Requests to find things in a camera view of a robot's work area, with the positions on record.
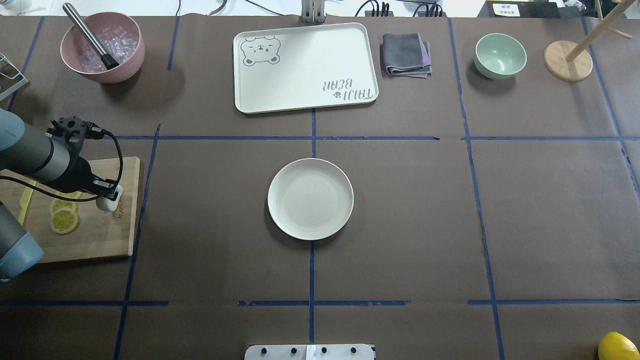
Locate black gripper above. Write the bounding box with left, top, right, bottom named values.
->
left=46, top=116, right=98, bottom=193

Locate white steamed bun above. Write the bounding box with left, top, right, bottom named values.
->
left=95, top=185, right=124, bottom=213

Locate cream round plate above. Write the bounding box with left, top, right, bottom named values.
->
left=267, top=158, right=355, bottom=241

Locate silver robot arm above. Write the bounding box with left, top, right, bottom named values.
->
left=0, top=109, right=95, bottom=283

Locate white bear tray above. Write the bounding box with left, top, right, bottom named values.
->
left=233, top=22, right=379, bottom=114

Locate lemon slice top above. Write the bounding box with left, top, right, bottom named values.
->
left=56, top=191, right=83, bottom=199

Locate lemon slice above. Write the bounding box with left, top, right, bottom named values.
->
left=49, top=199, right=78, bottom=216
left=49, top=208, right=80, bottom=235
left=56, top=191, right=83, bottom=199

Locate lemon slice middle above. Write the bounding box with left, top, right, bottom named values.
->
left=49, top=199, right=78, bottom=216

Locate steel muddler black tip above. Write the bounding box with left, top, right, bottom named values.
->
left=62, top=2, right=119, bottom=70

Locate yellow plastic knife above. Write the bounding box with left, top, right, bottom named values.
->
left=17, top=180, right=37, bottom=225

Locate lemon slice bottom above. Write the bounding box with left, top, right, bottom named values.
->
left=49, top=208, right=80, bottom=235

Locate bamboo cutting board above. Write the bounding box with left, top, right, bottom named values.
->
left=23, top=156, right=141, bottom=264

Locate pink bowl with ice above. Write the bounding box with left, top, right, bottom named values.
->
left=60, top=12, right=146, bottom=84

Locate grey folded cloth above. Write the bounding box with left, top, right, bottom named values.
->
left=382, top=33, right=434, bottom=79

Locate mint green bowl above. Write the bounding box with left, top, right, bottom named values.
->
left=474, top=33, right=528, bottom=80

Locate black phone stand box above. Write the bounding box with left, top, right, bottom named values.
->
left=477, top=0, right=561, bottom=19

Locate wooden mug stand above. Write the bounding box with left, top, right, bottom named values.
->
left=543, top=0, right=638, bottom=82

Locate yellow lemon upper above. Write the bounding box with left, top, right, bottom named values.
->
left=598, top=332, right=640, bottom=360

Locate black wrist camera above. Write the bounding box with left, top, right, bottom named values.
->
left=89, top=177, right=123, bottom=201

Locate aluminium frame post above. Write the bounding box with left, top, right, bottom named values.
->
left=301, top=0, right=326, bottom=24

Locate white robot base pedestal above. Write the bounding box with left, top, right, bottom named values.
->
left=244, top=343, right=377, bottom=360

